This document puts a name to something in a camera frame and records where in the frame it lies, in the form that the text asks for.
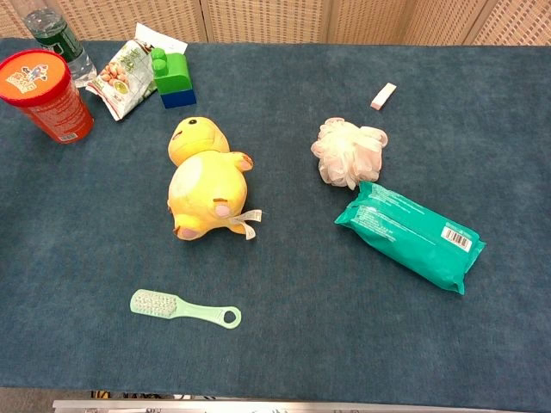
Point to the yellow plush duck toy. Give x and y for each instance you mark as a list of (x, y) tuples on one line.
[(206, 189)]

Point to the blue block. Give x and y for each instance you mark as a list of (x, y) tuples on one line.
[(178, 100)]

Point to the green toy building block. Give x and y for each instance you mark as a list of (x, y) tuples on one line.
[(172, 73)]

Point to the pale pink mesh bath loofah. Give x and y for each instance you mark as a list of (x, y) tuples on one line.
[(348, 155)]

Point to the blue felt table cloth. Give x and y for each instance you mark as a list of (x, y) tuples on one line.
[(301, 335)]

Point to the teal wet wipes pack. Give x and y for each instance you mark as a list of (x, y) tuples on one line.
[(409, 236)]

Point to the small pink rectangular eraser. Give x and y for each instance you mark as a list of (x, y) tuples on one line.
[(383, 96)]

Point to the mint green plastic brush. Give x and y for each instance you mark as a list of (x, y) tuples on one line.
[(155, 303)]

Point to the woven wicker folding screen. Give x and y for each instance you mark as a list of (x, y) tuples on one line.
[(267, 21)]

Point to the green white nut snack bag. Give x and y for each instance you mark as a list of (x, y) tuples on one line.
[(120, 77)]

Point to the orange red lidded canister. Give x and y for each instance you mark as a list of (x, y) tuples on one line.
[(39, 86)]

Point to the clear green-label water bottle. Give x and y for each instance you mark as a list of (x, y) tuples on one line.
[(56, 38)]

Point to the aluminium frame rail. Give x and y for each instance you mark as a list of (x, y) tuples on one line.
[(301, 406)]

